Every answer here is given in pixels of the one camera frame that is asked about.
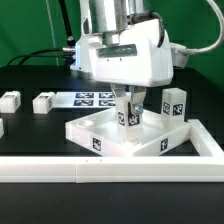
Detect white square table top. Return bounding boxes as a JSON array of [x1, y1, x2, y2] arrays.
[[65, 108, 190, 157]]

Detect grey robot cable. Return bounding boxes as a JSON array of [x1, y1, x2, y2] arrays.
[[169, 0, 224, 69]]

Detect black cable with metal plug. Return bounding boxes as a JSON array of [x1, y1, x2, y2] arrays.
[[58, 0, 76, 54]]

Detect black cable bundle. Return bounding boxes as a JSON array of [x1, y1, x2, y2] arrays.
[[6, 48, 76, 67]]

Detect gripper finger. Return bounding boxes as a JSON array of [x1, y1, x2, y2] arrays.
[[111, 83, 126, 108], [129, 86, 146, 116]]

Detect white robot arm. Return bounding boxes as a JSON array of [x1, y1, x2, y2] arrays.
[[71, 0, 173, 115]]

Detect white part at left edge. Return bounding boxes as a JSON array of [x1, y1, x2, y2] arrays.
[[0, 118, 4, 139]]

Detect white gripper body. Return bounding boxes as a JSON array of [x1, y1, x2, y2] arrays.
[[77, 19, 173, 87]]

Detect white L-shaped obstacle fence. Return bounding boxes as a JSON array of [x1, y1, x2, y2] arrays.
[[0, 120, 224, 183]]

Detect white marker sheet with tags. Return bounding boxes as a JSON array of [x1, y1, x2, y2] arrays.
[[53, 92, 115, 108]]

